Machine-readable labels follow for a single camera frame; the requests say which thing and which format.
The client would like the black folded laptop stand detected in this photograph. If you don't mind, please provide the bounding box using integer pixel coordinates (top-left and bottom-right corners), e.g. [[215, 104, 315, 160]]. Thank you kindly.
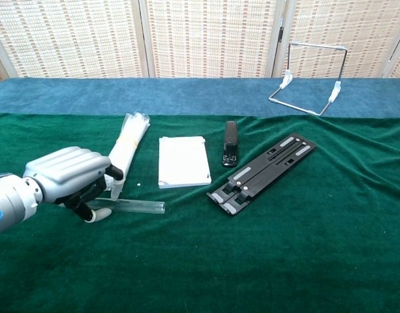
[[206, 132, 317, 218]]

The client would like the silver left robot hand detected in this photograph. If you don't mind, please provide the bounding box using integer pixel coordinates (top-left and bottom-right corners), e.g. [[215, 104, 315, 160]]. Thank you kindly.
[[22, 146, 125, 224]]

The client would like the metal wire book stand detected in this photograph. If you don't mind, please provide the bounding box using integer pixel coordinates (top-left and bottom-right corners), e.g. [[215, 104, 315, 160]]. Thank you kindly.
[[268, 42, 348, 117]]

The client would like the green velvet cloth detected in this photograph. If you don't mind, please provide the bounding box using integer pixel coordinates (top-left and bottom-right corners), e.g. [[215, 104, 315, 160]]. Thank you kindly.
[[0, 112, 400, 313]]

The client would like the white notepad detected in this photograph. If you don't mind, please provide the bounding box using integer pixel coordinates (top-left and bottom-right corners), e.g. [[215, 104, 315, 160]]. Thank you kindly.
[[158, 135, 213, 190]]

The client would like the clear glass tube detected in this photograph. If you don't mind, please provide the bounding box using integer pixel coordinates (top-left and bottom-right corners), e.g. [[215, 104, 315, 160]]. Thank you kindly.
[[88, 198, 166, 215]]

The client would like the bag of white cable ties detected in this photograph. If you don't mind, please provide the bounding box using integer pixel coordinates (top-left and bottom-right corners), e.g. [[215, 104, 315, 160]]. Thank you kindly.
[[108, 112, 151, 183]]

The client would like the blue table cover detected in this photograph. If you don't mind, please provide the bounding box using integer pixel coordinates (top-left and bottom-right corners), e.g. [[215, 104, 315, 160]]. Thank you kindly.
[[0, 77, 400, 122]]

